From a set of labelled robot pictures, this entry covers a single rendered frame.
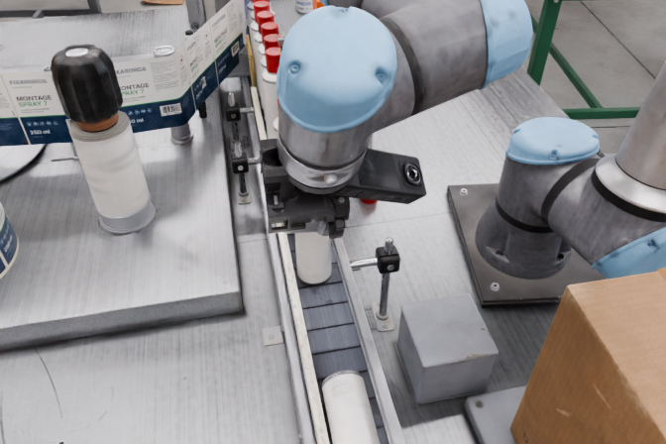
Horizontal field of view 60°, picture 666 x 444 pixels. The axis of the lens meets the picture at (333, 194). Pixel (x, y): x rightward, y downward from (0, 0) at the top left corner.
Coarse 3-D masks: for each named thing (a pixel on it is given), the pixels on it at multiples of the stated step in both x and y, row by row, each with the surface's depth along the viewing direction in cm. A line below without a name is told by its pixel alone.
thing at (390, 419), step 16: (336, 240) 81; (352, 272) 76; (352, 288) 74; (352, 304) 72; (368, 336) 68; (368, 352) 67; (384, 384) 64; (384, 400) 62; (384, 416) 62; (400, 432) 59
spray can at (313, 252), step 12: (300, 240) 80; (312, 240) 79; (324, 240) 80; (300, 252) 81; (312, 252) 80; (324, 252) 81; (300, 264) 83; (312, 264) 82; (324, 264) 83; (300, 276) 85; (312, 276) 84; (324, 276) 84
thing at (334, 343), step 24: (264, 120) 119; (288, 240) 92; (336, 264) 88; (312, 288) 85; (336, 288) 85; (312, 312) 81; (336, 312) 81; (312, 336) 78; (336, 336) 78; (312, 360) 75; (336, 360) 75; (360, 360) 75; (384, 432) 68
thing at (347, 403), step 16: (336, 384) 67; (352, 384) 67; (336, 400) 66; (352, 400) 65; (368, 400) 67; (336, 416) 65; (352, 416) 64; (368, 416) 65; (336, 432) 64; (352, 432) 63; (368, 432) 63
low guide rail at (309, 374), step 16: (256, 96) 119; (256, 112) 115; (288, 256) 85; (288, 272) 82; (288, 288) 80; (304, 336) 74; (304, 352) 72; (304, 368) 71; (320, 400) 67; (320, 416) 66; (320, 432) 64
